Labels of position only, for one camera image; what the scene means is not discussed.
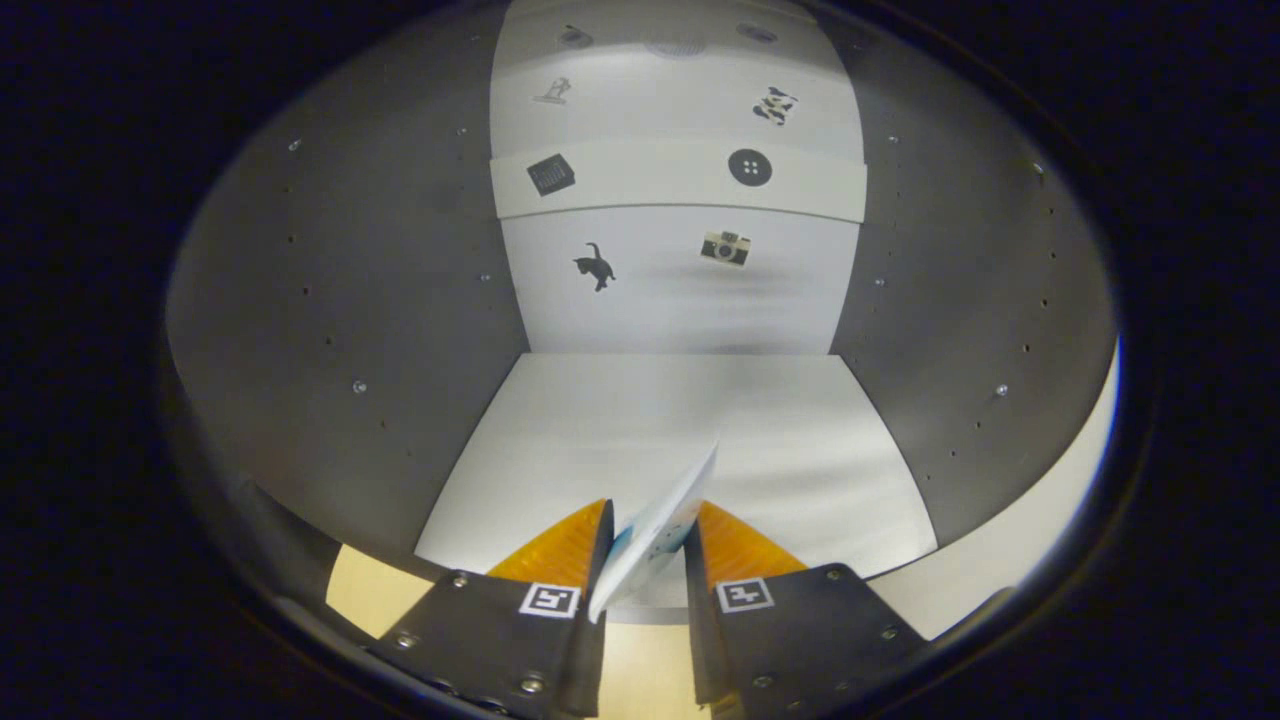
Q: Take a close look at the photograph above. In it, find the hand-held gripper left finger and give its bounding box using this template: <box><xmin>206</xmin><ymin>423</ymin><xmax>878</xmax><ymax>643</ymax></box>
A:
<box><xmin>365</xmin><ymin>497</ymin><xmax>614</xmax><ymax>720</ymax></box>

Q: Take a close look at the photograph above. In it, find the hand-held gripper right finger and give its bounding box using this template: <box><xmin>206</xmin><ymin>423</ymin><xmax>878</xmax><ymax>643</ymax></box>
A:
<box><xmin>683</xmin><ymin>500</ymin><xmax>931</xmax><ymax>713</ymax></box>

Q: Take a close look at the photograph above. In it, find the blue and white tube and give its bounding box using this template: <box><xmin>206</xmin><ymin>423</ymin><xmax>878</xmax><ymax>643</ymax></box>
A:
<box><xmin>588</xmin><ymin>442</ymin><xmax>721</xmax><ymax>624</ymax></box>

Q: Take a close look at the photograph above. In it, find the white cabinet door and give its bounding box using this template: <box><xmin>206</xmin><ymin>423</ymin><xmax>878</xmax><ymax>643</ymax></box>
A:
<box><xmin>868</xmin><ymin>340</ymin><xmax>1123</xmax><ymax>641</ymax></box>

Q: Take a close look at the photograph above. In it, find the white cabinet shelf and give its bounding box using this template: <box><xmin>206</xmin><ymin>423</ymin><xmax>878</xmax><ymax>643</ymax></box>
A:
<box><xmin>413</xmin><ymin>352</ymin><xmax>939</xmax><ymax>609</ymax></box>

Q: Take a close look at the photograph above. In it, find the grey cabinet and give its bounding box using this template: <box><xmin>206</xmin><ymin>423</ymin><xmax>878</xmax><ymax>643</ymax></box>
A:
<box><xmin>165</xmin><ymin>0</ymin><xmax>1119</xmax><ymax>581</ymax></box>

